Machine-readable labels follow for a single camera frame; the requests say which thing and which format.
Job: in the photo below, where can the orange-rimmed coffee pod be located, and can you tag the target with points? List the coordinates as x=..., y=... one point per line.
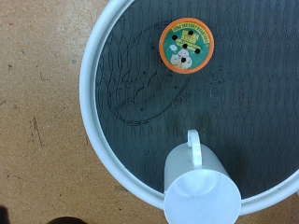
x=187, y=46

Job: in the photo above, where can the white ceramic mug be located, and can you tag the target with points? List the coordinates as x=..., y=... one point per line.
x=202, y=199

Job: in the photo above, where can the white two-tier turntable stand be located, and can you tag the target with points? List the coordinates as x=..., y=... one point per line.
x=130, y=93

